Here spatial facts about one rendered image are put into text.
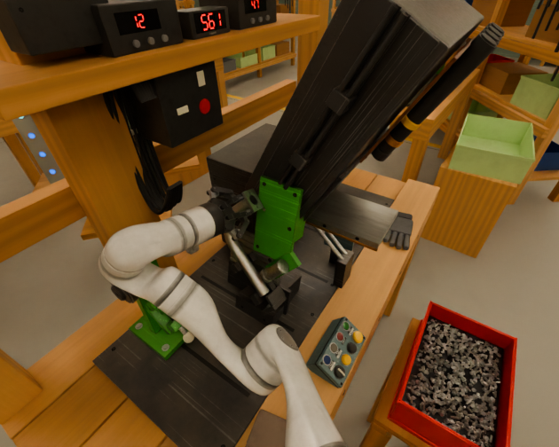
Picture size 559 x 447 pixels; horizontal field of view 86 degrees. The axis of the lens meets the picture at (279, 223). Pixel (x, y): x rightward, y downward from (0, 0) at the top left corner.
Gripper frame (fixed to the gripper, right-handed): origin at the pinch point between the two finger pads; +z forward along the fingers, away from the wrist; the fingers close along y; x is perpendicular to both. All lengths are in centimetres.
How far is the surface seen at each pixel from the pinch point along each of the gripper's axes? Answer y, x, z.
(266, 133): 19.3, 4.5, 29.7
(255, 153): 12.9, 2.7, 16.8
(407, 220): -31, -13, 60
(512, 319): -130, -11, 145
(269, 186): 0.9, -6.9, 3.0
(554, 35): 13, -97, 277
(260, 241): -10.0, 4.5, 2.9
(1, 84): 27.4, -6.2, -37.1
